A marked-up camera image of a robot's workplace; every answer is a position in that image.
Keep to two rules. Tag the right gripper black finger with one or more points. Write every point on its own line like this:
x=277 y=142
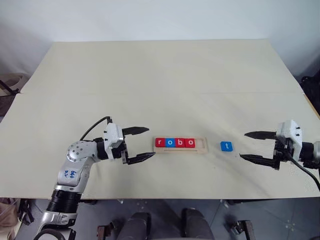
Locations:
x=262 y=135
x=260 y=160

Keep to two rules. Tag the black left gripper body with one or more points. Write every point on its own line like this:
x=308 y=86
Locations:
x=125 y=155

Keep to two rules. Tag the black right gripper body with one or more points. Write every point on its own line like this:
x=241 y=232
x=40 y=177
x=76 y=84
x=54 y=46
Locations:
x=281 y=153

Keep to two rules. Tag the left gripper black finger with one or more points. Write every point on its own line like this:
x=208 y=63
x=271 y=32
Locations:
x=141 y=157
x=136 y=130

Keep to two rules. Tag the red letter b tile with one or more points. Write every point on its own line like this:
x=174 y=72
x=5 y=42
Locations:
x=179 y=143

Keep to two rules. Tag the red letter o tile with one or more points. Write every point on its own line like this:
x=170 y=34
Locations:
x=190 y=143

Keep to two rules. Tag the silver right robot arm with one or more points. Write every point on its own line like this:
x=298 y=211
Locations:
x=317 y=150

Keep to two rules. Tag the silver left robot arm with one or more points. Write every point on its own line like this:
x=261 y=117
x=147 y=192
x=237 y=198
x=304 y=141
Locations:
x=75 y=175

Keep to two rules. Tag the red letter r tile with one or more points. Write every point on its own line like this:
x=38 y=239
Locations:
x=160 y=143

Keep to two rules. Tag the blue letter o tile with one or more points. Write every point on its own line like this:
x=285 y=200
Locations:
x=169 y=143

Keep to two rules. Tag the blue letter t tile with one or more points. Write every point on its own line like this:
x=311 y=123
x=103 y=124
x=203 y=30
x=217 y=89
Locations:
x=227 y=146

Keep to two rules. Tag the wooden letter tile rack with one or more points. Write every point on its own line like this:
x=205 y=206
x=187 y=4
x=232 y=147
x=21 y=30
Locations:
x=201 y=146

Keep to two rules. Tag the black equipment beside table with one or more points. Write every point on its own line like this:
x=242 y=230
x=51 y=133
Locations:
x=311 y=87

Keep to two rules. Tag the dark rounded shape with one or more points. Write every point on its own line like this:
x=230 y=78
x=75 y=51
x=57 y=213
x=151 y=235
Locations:
x=136 y=226
x=197 y=223

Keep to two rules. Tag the rusty brown metal foot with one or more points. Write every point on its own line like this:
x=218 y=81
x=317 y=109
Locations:
x=243 y=228
x=103 y=232

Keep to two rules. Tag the brown bag under table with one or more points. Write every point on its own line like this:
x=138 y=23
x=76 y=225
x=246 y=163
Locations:
x=10 y=212

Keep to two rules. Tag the light wooden stool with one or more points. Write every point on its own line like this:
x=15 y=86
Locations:
x=11 y=81

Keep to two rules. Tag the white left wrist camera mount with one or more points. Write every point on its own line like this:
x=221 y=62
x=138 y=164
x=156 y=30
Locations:
x=113 y=136

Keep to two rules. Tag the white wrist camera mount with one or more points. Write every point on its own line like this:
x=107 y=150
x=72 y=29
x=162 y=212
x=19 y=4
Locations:
x=113 y=136
x=290 y=130

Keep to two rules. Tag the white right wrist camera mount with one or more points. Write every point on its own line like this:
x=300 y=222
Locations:
x=290 y=130

